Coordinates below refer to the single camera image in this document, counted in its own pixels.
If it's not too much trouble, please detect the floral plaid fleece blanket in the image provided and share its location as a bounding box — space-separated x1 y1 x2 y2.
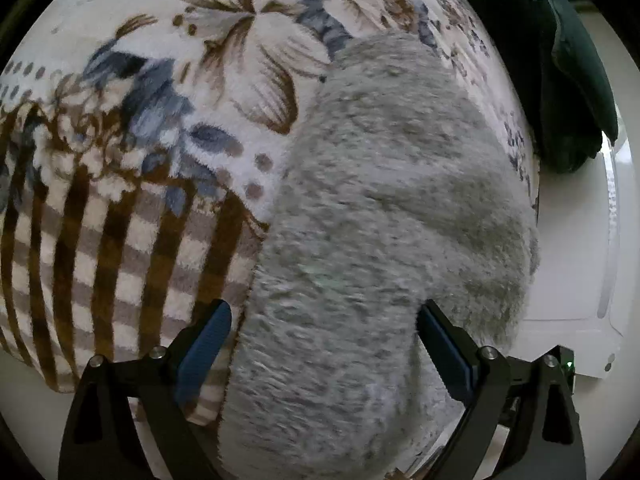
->
1 0 538 392

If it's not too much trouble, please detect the dark green cloth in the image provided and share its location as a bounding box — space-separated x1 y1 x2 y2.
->
466 0 618 174

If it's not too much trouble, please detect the white bed frame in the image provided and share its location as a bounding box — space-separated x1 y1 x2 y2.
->
513 12 639 379

